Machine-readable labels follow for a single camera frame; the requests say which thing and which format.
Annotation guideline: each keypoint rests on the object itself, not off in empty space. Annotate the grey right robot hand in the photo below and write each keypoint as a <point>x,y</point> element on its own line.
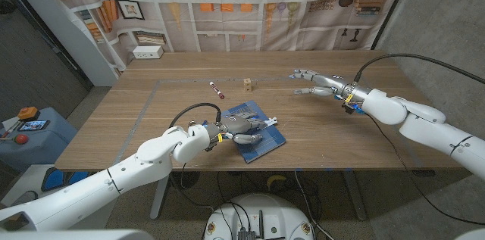
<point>341,86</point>

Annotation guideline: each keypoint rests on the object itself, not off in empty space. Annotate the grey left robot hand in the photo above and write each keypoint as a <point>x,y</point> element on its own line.
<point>238,124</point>

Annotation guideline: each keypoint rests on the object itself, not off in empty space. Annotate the white puzzle piece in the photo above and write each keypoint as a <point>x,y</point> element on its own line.
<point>271,121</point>

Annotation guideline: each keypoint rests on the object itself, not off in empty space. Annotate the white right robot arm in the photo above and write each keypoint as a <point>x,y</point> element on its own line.
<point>424,122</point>

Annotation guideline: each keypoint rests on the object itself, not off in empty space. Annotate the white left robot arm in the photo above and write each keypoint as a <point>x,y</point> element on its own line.
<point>125,175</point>

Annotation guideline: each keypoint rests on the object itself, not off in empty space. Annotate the blue notebook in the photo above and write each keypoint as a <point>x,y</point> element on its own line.
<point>265,143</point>

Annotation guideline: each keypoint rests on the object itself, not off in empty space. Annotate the maroon Expo marker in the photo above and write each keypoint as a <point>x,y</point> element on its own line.
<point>217,90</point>

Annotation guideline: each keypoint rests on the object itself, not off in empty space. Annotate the small wooden block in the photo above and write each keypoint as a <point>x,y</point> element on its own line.
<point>247,85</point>

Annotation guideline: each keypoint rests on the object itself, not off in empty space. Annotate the yellow object under table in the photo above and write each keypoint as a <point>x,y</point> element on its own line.
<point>276,179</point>

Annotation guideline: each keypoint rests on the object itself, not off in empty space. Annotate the white robot torso base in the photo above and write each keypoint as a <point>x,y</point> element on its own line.
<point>261,213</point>

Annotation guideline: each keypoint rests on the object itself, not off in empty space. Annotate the printed bookshelf backdrop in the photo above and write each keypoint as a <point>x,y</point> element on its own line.
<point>235,24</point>

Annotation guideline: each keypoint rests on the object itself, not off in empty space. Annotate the white table leg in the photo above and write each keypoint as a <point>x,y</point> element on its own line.
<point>158,200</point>

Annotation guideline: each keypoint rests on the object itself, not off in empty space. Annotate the grey table leg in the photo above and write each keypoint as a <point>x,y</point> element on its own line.
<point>356,198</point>

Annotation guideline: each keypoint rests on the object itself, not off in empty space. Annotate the white power outlet box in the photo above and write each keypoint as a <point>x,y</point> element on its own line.
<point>148,52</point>

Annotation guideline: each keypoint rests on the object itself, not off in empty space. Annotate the white and blue floor board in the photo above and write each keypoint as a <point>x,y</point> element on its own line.
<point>57,178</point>

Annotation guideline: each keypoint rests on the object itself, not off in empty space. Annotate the smartphone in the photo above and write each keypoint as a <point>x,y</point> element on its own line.
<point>34,125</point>

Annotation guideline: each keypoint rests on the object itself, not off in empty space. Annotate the orange box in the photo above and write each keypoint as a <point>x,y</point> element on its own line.
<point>28,113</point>

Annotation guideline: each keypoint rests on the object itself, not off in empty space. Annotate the red emergency stop button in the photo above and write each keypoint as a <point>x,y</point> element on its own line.
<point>21,139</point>

